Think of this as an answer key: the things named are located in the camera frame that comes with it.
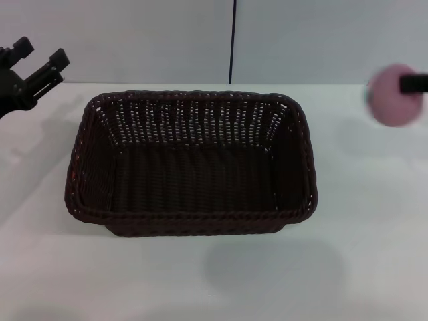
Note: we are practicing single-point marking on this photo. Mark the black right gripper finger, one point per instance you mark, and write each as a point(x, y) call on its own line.
point(414, 83)

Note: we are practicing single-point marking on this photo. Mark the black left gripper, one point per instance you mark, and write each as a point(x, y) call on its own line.
point(11, 90)

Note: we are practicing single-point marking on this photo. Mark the pink toy peach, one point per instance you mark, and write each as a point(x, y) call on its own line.
point(389, 103)

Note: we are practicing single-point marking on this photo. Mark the dark woven wicker basket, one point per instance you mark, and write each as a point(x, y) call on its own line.
point(194, 174)

